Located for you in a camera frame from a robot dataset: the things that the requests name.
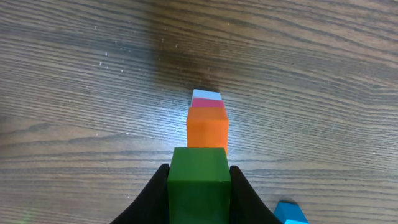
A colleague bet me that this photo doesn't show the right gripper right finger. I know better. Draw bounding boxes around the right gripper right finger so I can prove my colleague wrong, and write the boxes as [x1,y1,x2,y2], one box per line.
[229,165,282,224]

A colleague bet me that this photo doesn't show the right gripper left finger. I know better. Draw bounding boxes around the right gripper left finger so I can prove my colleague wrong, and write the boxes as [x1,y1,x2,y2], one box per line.
[110,164,171,224]

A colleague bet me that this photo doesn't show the orange cube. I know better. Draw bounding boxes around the orange cube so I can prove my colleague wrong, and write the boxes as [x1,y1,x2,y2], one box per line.
[186,106,230,156]

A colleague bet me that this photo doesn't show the red cube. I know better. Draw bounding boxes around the red cube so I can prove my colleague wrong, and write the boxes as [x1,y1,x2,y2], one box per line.
[190,98,225,109]

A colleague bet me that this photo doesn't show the green cube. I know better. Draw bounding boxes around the green cube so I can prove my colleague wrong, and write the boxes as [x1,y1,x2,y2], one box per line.
[167,147,233,224]

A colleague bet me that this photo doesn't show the blue cube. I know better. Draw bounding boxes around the blue cube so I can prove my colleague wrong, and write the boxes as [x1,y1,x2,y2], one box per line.
[273,201,310,224]

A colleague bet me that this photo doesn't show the white cube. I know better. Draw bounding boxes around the white cube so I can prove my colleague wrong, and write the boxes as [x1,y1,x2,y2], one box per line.
[191,88,223,101]

